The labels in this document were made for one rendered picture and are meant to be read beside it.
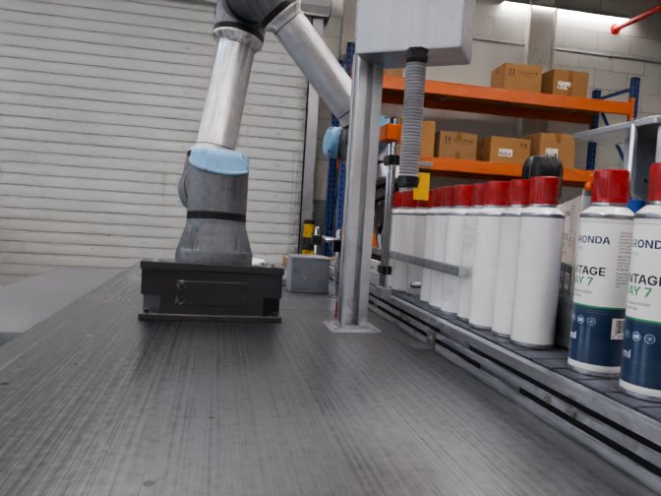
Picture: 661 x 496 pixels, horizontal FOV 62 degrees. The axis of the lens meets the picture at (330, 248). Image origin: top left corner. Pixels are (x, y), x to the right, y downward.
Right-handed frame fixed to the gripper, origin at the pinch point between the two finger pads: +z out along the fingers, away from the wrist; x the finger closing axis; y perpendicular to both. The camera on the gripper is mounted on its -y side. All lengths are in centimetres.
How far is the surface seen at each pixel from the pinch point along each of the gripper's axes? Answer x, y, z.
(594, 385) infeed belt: -63, -3, 42
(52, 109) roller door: 312, -186, -283
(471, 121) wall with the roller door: 302, 214, -310
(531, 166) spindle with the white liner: -24.9, 24.9, -10.8
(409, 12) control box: -53, -11, -17
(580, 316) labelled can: -62, -2, 35
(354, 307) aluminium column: -20.8, -13.9, 19.6
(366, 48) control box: -47, -16, -14
